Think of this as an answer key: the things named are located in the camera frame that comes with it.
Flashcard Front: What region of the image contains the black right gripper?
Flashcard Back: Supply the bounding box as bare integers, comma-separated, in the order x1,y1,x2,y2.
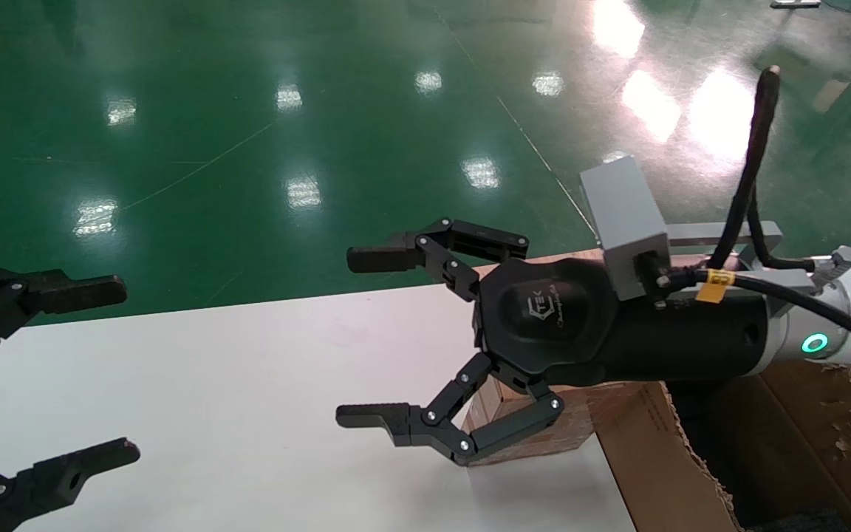
335,218,771,466

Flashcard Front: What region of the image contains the black looped cable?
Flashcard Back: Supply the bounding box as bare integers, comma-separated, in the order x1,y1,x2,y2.
705,65,816,273

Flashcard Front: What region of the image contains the yellow cable tag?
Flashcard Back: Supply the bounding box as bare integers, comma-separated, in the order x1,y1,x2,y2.
695,270,735,304

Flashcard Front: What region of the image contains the plywood pallet board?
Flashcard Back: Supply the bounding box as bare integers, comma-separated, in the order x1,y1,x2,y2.
479,250,711,280

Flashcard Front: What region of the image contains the small wood-pattern box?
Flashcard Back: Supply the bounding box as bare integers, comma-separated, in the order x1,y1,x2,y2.
461,373,602,468

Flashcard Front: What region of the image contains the thick black cable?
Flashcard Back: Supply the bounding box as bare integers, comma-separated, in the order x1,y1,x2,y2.
658,267,851,364

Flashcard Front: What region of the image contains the big cardboard box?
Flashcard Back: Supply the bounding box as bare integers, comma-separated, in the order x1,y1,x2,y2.
594,358,851,532

